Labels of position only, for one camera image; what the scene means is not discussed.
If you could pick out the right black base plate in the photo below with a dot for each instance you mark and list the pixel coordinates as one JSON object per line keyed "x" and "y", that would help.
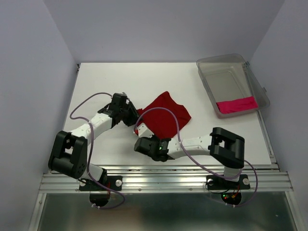
{"x": 215, "y": 183}

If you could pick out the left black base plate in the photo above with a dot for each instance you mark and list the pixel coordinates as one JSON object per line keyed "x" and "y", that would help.
{"x": 112, "y": 182}

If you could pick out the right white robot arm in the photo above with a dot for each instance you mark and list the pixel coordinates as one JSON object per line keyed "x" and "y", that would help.
{"x": 223, "y": 145}

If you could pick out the pink rolled t shirt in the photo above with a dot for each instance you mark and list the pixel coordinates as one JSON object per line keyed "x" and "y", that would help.
{"x": 238, "y": 105}

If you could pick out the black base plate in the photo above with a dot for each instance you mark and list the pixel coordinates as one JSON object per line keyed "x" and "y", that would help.
{"x": 215, "y": 183}
{"x": 112, "y": 182}

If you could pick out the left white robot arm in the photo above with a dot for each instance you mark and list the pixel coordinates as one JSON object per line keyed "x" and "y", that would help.
{"x": 69, "y": 154}

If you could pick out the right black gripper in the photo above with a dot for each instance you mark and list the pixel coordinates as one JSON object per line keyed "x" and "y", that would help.
{"x": 151, "y": 138}

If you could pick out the dark red t shirt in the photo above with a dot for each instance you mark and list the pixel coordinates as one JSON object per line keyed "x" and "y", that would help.
{"x": 160, "y": 121}

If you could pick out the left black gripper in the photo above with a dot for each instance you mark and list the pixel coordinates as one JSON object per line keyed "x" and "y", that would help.
{"x": 134, "y": 114}

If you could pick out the clear plastic bin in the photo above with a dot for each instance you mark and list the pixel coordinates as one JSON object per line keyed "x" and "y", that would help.
{"x": 229, "y": 77}

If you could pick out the aluminium rail frame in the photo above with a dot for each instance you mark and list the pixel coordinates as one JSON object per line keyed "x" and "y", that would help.
{"x": 168, "y": 198}

